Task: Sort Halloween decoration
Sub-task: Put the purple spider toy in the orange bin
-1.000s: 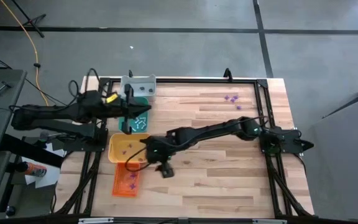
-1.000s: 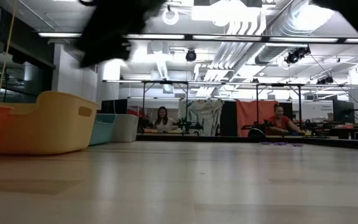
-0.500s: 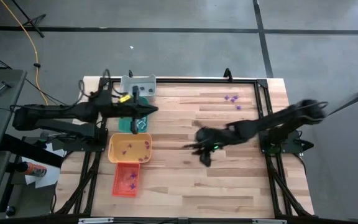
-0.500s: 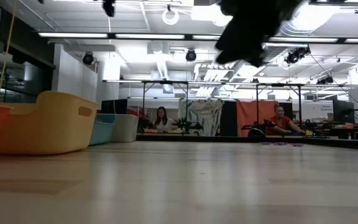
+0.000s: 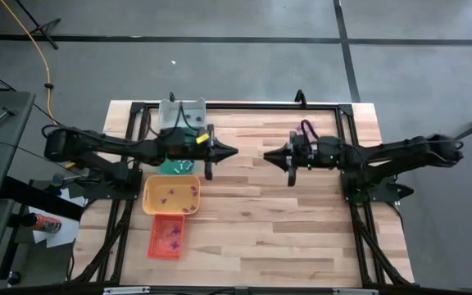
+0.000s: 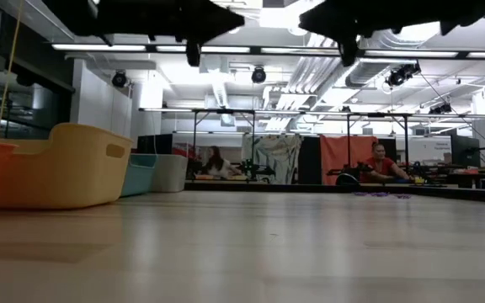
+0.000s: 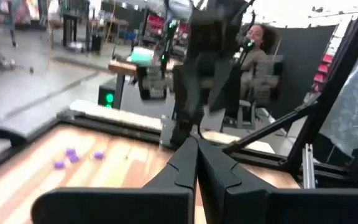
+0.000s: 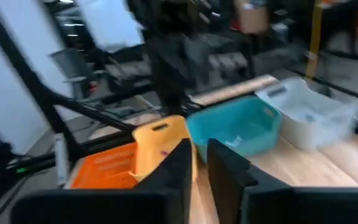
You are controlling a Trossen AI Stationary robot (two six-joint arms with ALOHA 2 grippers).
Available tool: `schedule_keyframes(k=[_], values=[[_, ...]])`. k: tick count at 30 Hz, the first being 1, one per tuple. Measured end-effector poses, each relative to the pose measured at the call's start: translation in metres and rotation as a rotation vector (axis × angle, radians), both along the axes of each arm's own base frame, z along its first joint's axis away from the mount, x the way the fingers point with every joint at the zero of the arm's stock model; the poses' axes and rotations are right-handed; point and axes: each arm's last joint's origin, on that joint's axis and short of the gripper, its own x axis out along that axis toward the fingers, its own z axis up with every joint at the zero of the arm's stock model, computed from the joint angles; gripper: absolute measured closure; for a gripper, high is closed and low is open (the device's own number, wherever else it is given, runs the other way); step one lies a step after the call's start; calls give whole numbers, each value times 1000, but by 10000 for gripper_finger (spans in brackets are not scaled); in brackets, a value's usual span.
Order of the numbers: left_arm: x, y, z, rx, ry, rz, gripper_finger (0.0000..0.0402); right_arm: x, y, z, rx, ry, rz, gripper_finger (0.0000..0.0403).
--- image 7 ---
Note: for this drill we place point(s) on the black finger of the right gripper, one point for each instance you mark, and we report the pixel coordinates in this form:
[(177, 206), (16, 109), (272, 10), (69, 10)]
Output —
[(188, 93), (227, 90)]

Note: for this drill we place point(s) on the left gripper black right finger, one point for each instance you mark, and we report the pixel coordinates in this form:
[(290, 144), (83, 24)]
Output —
[(291, 208)]

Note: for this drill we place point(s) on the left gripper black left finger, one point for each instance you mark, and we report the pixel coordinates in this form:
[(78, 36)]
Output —
[(120, 208)]

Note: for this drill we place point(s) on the purple plastic spider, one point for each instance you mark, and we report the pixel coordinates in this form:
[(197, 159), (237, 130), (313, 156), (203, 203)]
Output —
[(74, 158), (71, 152), (59, 165), (99, 155)]

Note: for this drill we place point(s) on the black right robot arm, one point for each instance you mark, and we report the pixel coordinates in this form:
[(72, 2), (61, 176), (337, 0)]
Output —
[(211, 28)]

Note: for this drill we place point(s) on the pale teal storage box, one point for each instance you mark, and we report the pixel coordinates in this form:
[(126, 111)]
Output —
[(141, 56)]

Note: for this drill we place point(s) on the grey stool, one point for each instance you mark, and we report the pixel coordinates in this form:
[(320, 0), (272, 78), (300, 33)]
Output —
[(247, 115)]

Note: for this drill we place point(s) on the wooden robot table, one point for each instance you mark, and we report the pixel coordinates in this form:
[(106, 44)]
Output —
[(123, 67)]

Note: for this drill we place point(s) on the silver aluminium bar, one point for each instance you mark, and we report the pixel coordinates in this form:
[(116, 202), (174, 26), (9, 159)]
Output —
[(308, 168)]

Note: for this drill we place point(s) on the black computer with green light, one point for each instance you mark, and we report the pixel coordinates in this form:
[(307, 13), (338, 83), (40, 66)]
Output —
[(107, 93)]

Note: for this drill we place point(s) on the red parts shelf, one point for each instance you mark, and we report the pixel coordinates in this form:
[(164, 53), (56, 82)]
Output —
[(155, 23)]

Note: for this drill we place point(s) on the person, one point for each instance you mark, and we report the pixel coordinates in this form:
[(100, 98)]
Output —
[(256, 34)]

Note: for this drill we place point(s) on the black fabric backdrop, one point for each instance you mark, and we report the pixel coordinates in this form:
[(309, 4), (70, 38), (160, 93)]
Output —
[(303, 62)]

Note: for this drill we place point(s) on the red storage bins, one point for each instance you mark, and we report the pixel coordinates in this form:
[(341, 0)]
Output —
[(322, 68)]

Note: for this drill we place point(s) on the grey plastic sheet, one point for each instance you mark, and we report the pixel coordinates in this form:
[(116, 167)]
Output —
[(353, 105)]

